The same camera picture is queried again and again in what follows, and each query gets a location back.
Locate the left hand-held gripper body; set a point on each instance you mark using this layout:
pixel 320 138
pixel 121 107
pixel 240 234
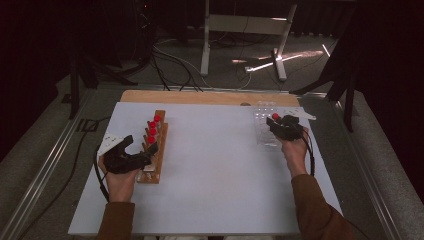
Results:
pixel 128 162

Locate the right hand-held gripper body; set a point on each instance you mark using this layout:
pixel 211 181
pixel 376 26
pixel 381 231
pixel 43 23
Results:
pixel 289 130

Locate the clear plastic test tube rack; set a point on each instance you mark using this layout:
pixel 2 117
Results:
pixel 263 135

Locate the wooden test tube rack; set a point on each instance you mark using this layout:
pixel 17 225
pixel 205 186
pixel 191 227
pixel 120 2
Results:
pixel 159 163

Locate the person's left hand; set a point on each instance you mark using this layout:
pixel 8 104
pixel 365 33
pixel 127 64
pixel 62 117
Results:
pixel 120 186

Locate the person's right hand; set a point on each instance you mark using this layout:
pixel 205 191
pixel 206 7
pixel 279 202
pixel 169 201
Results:
pixel 296 155

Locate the white table board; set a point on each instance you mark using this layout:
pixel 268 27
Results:
pixel 213 160

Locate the black angled stand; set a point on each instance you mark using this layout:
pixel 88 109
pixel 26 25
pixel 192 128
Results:
pixel 343 83

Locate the black tripod stand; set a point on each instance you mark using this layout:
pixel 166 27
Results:
pixel 80 73

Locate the white metal stand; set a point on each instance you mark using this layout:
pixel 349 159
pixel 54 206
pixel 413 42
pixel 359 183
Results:
pixel 240 25

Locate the black floor bracket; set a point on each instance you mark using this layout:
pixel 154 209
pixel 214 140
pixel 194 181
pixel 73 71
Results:
pixel 87 125

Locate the aluminium frame rail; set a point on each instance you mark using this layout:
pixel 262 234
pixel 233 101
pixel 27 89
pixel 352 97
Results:
pixel 43 173
pixel 366 173

